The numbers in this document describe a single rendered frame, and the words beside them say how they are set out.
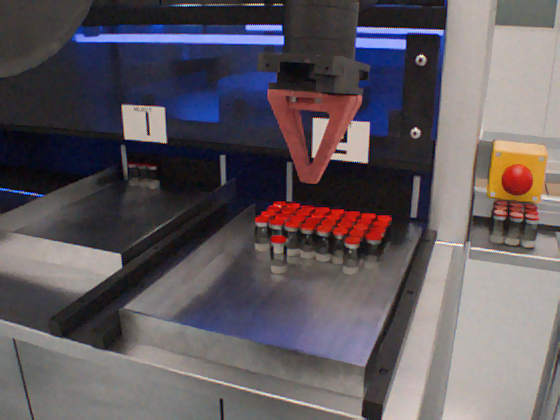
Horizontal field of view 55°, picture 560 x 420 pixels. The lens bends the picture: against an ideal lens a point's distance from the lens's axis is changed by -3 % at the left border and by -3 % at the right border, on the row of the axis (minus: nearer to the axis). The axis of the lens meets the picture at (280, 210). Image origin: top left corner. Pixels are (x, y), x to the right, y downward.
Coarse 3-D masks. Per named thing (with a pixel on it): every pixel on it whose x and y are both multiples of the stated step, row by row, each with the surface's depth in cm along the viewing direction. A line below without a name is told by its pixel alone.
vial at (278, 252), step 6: (276, 246) 70; (282, 246) 70; (270, 252) 70; (276, 252) 70; (282, 252) 70; (270, 258) 71; (276, 258) 70; (282, 258) 70; (270, 264) 71; (276, 264) 70; (282, 264) 70; (270, 270) 71; (276, 270) 71; (282, 270) 71
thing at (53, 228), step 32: (64, 192) 94; (96, 192) 101; (128, 192) 101; (160, 192) 101; (192, 192) 101; (224, 192) 95; (0, 224) 81; (32, 224) 87; (64, 224) 87; (96, 224) 87; (128, 224) 87; (160, 224) 87; (32, 256) 75; (64, 256) 73; (96, 256) 71; (128, 256) 70
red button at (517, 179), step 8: (512, 168) 70; (520, 168) 70; (504, 176) 71; (512, 176) 70; (520, 176) 70; (528, 176) 70; (504, 184) 71; (512, 184) 70; (520, 184) 70; (528, 184) 70; (512, 192) 71; (520, 192) 71
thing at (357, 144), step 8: (320, 120) 81; (328, 120) 80; (320, 128) 81; (352, 128) 79; (360, 128) 79; (368, 128) 78; (320, 136) 81; (352, 136) 80; (360, 136) 79; (368, 136) 79; (344, 144) 81; (352, 144) 80; (360, 144) 80; (368, 144) 79; (352, 152) 81; (360, 152) 80; (344, 160) 81; (352, 160) 81; (360, 160) 80
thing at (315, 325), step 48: (240, 240) 81; (192, 288) 67; (240, 288) 67; (288, 288) 67; (336, 288) 67; (384, 288) 67; (144, 336) 56; (192, 336) 54; (240, 336) 52; (288, 336) 58; (336, 336) 58; (384, 336) 56; (336, 384) 49
